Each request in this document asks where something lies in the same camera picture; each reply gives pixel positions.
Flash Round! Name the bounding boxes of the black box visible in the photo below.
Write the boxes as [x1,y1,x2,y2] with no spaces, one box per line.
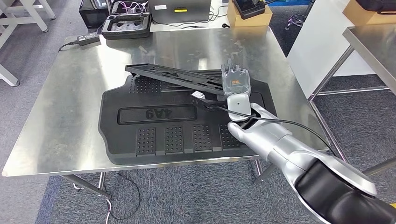
[78,0,109,29]

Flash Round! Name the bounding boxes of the black device with screen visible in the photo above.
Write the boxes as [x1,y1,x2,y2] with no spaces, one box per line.
[233,0,266,20]

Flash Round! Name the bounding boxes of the white table frame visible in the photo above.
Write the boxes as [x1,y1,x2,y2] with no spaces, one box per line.
[0,0,57,87]

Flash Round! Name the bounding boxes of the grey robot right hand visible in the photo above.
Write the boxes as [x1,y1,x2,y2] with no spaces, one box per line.
[220,58,251,97]

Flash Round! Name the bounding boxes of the black floor cable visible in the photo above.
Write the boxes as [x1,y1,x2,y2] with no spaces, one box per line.
[103,173,141,221]

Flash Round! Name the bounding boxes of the grey metal case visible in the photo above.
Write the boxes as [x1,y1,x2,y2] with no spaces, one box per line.
[148,0,212,24]

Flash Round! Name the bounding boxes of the black adapter cable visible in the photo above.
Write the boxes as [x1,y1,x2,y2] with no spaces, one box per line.
[58,41,78,53]

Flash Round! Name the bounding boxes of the black engine cover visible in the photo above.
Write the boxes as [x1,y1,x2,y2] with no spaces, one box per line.
[98,69,277,165]

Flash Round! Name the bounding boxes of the tangled floor cable bundle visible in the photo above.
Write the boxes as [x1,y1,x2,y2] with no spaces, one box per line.
[284,12,307,31]

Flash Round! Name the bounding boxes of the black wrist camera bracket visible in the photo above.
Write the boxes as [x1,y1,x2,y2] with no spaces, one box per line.
[191,97,230,112]

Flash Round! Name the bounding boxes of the long black plastic panel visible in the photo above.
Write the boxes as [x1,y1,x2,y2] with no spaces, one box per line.
[124,63,225,96]

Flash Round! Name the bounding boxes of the black bag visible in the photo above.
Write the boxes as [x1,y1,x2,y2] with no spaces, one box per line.
[355,0,396,14]

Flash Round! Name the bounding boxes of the cardboard box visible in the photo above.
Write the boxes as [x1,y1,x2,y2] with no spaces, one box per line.
[227,0,273,28]
[342,0,396,26]

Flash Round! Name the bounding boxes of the white power cable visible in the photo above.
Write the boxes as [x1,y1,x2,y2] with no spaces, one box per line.
[72,182,112,224]

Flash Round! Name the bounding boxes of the black foam equipment case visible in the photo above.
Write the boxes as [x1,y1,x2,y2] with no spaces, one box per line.
[101,0,152,40]

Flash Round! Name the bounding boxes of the stainless steel workbench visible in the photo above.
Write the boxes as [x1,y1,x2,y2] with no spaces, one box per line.
[1,26,330,198]

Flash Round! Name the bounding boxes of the stainless steel table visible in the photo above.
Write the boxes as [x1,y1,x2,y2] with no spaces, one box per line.
[308,24,396,177]

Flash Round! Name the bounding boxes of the black power adapter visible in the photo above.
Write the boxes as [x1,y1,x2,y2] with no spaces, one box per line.
[77,32,100,47]

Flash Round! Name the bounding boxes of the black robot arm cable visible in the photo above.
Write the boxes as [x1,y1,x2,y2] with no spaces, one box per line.
[213,105,338,157]

